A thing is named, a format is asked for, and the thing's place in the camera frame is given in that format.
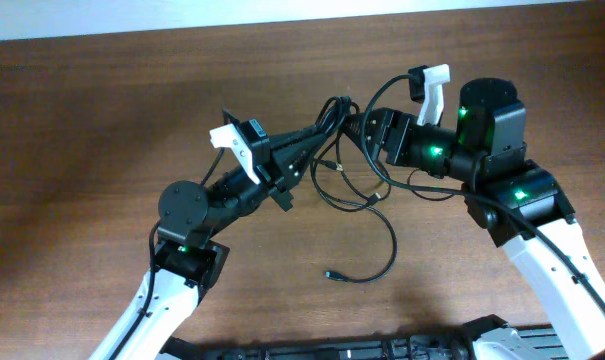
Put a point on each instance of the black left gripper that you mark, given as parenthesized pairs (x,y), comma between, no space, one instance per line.
(275,176)

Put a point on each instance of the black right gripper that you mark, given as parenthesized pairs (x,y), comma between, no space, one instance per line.
(391,138)

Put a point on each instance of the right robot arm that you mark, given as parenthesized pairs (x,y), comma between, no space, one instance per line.
(520,204)

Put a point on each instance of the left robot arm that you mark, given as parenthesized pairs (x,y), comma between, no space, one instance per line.
(185,262)

